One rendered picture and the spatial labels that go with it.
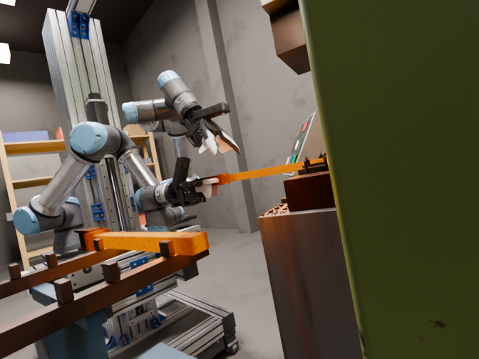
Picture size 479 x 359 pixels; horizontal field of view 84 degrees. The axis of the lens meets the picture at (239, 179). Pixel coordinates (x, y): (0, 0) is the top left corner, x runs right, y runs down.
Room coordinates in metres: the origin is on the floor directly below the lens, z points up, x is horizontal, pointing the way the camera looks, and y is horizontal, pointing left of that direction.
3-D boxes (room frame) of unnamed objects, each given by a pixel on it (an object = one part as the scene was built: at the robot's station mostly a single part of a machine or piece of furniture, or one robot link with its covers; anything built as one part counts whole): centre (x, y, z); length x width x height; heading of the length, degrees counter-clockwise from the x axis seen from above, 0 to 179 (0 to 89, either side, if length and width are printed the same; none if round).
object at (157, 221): (1.00, 0.33, 0.89); 0.11 x 0.08 x 0.11; 169
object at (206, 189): (0.84, 0.10, 0.98); 0.09 x 0.03 x 0.06; 59
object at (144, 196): (0.98, 0.33, 0.98); 0.11 x 0.08 x 0.09; 62
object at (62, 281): (0.34, 0.25, 0.93); 0.23 x 0.06 x 0.02; 51
